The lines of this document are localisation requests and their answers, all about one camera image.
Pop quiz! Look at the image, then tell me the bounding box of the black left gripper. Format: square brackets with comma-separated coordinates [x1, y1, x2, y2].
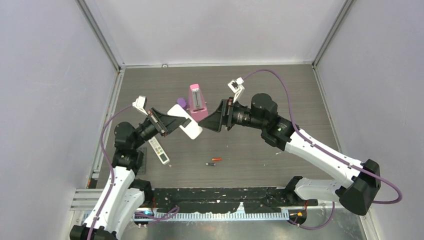
[132, 107, 186, 149]

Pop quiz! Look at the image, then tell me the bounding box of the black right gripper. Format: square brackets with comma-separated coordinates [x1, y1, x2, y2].
[198, 97, 266, 134]

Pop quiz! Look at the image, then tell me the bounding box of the white remote control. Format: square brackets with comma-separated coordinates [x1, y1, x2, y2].
[148, 137, 170, 165]
[167, 104, 203, 140]

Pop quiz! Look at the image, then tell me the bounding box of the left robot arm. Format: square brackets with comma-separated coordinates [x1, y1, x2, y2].
[69, 108, 192, 240]

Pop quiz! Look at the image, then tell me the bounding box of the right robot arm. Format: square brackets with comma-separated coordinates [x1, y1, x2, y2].
[199, 93, 381, 216]

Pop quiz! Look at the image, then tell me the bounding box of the pink metronome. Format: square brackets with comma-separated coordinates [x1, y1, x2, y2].
[188, 83, 209, 122]

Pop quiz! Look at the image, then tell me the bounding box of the purple round object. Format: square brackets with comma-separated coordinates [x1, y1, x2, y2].
[176, 97, 188, 110]

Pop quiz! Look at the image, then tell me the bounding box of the grey building baseplate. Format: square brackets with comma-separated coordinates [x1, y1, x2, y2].
[137, 146, 147, 175]

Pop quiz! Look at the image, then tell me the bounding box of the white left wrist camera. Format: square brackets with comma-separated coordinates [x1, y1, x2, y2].
[132, 95, 148, 116]

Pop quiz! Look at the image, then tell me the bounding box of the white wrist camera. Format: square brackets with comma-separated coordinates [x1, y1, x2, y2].
[227, 77, 245, 103]
[132, 95, 148, 116]

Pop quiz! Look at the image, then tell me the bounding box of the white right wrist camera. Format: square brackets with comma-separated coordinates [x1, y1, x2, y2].
[227, 77, 245, 103]

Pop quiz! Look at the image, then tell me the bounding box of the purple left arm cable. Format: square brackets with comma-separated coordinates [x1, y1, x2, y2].
[85, 105, 181, 240]

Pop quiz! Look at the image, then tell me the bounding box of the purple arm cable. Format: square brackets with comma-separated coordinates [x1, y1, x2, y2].
[243, 68, 403, 230]
[85, 105, 181, 240]

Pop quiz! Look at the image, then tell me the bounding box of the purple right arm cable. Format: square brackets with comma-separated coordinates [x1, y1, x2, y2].
[243, 68, 403, 230]

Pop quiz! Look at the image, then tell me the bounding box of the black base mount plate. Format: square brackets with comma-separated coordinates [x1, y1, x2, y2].
[142, 186, 318, 214]

